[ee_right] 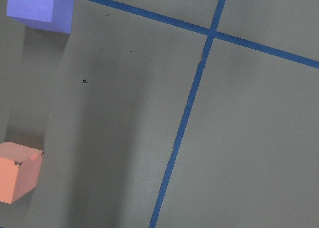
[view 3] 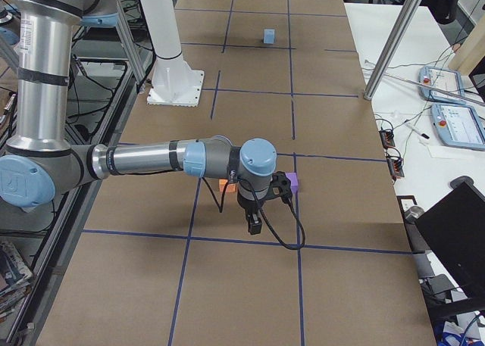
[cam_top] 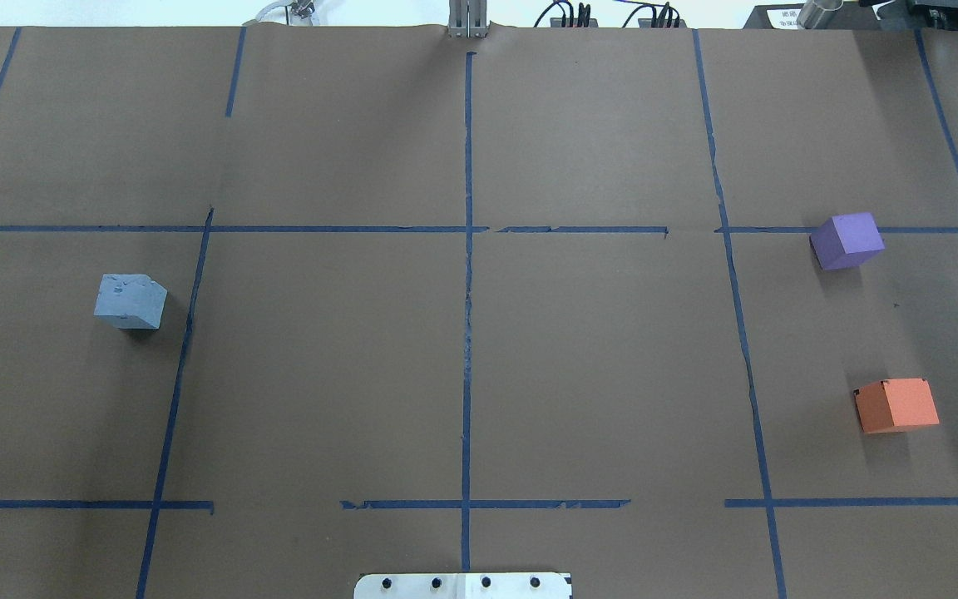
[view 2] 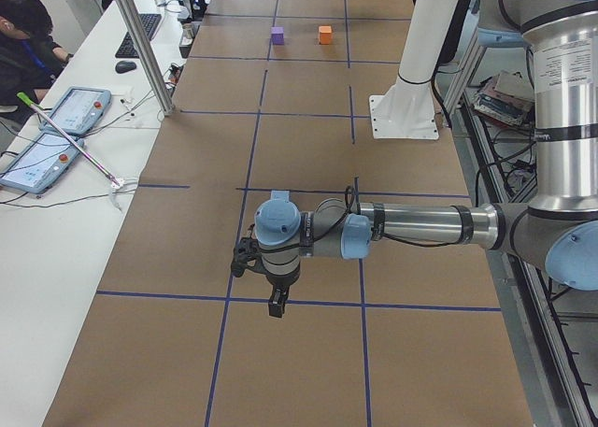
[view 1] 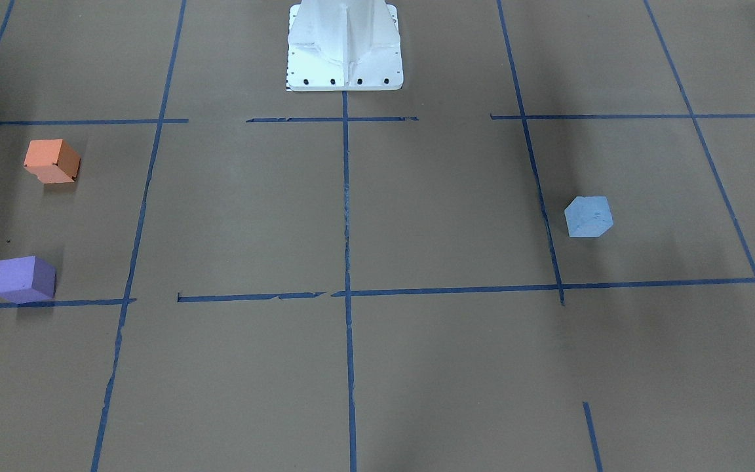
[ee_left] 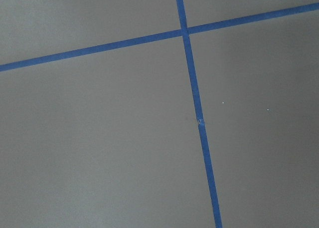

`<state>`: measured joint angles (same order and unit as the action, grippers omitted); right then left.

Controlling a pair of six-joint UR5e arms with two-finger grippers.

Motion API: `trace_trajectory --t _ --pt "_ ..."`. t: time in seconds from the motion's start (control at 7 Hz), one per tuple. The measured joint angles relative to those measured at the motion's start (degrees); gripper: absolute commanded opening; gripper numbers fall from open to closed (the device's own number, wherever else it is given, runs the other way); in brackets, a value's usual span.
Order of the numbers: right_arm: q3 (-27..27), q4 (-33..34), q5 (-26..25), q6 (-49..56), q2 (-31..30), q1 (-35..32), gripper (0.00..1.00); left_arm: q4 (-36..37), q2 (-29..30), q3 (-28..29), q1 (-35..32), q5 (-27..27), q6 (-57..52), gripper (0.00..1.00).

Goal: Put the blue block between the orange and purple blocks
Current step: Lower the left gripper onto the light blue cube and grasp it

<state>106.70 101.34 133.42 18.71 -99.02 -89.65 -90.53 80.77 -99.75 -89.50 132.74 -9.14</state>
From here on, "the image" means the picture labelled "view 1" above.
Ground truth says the light blue foam block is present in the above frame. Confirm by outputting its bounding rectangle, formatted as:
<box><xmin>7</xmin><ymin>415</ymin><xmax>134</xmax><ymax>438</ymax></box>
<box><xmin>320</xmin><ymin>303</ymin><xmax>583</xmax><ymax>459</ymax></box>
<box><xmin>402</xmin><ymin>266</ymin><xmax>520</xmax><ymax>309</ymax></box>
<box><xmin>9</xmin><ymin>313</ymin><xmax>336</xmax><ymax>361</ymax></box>
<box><xmin>564</xmin><ymin>196</ymin><xmax>614</xmax><ymax>238</ymax></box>

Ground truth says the orange foam block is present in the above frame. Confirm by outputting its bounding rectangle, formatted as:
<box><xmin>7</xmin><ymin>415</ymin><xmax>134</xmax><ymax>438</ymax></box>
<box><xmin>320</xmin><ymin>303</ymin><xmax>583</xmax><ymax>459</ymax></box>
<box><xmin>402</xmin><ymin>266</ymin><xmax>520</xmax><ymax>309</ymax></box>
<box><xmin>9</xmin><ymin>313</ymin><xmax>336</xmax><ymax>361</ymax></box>
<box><xmin>23</xmin><ymin>138</ymin><xmax>81</xmax><ymax>184</ymax></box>

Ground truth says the purple foam block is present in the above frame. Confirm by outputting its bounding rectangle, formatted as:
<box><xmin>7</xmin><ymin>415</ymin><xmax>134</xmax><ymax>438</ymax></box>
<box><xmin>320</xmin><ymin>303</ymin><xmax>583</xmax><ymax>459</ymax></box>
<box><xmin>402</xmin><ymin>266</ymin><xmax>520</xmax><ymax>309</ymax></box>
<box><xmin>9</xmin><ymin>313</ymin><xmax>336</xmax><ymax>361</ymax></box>
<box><xmin>0</xmin><ymin>255</ymin><xmax>56</xmax><ymax>304</ymax></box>

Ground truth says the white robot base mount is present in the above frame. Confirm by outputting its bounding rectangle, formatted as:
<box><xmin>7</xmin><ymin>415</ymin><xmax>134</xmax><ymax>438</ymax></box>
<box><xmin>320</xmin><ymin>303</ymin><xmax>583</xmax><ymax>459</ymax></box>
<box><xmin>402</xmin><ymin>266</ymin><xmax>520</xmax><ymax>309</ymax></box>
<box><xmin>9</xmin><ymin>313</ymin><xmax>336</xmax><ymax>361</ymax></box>
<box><xmin>286</xmin><ymin>1</ymin><xmax>404</xmax><ymax>92</ymax></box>

